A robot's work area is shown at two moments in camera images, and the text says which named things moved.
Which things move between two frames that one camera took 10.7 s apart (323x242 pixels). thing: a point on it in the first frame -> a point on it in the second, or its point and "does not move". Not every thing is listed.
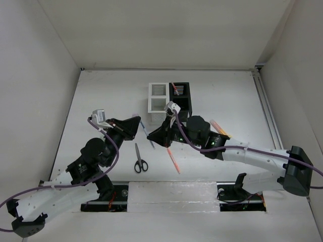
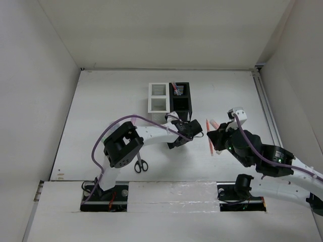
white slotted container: x=158 y=96 does not move
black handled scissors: x=141 y=163 does not move
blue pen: x=147 y=133 -> x=177 y=89
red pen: x=175 y=88 does not move
